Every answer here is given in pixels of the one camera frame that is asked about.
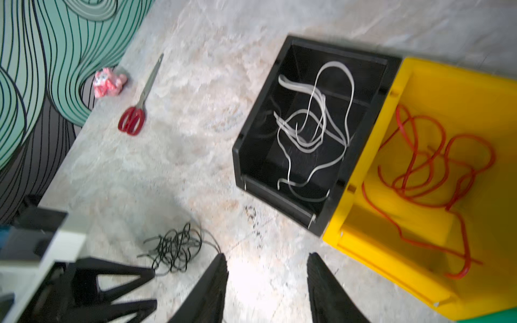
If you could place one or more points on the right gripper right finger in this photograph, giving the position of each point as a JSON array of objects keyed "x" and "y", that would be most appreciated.
[{"x": 328, "y": 300}]

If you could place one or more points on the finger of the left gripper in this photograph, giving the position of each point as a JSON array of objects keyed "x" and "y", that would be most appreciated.
[
  {"x": 109, "y": 312},
  {"x": 85, "y": 282}
]

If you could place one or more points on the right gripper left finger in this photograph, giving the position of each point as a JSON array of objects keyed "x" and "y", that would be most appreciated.
[{"x": 206, "y": 301}]

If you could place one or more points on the yellow storage bin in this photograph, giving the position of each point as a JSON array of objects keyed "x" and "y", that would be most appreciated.
[{"x": 431, "y": 204}]

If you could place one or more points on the green storage bin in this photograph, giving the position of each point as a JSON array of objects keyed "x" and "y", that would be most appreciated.
[{"x": 506, "y": 316}]

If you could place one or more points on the pink toy figurine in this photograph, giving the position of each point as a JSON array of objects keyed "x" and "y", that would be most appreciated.
[{"x": 107, "y": 83}]

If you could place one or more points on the black storage bin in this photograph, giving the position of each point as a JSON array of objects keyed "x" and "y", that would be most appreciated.
[{"x": 308, "y": 187}]

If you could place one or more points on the red handled scissors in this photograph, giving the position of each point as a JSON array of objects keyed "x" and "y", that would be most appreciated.
[{"x": 133, "y": 119}]

